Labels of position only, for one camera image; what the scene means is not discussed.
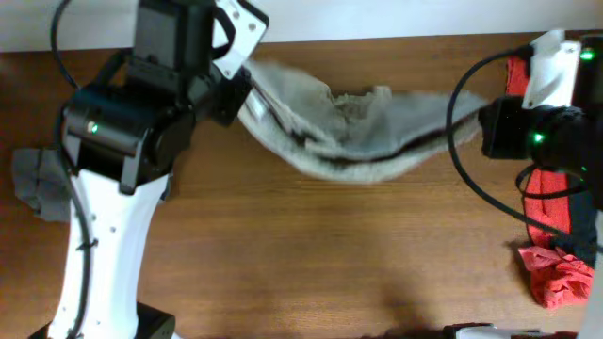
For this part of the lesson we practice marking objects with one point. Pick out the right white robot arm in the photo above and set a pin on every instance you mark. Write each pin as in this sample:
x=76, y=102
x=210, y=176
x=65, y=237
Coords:
x=557, y=123

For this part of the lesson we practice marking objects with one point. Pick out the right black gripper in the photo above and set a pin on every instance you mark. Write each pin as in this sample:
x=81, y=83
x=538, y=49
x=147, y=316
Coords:
x=493, y=130

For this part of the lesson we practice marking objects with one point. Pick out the black garment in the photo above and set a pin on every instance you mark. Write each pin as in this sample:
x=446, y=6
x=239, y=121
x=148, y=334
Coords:
x=582, y=214

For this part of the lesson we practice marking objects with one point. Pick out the beige cargo shorts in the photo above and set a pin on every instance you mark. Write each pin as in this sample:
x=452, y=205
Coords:
x=363, y=138

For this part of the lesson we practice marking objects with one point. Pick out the grey crumpled garment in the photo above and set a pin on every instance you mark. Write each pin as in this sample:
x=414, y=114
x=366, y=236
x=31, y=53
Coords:
x=39, y=182

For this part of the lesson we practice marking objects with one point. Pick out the red garment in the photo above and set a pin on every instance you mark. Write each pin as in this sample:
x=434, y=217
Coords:
x=557, y=279

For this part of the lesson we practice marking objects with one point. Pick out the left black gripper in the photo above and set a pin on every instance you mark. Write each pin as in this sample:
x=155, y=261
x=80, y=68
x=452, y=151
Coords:
x=234, y=97

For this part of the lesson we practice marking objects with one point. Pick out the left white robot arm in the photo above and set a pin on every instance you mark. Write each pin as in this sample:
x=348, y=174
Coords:
x=117, y=147

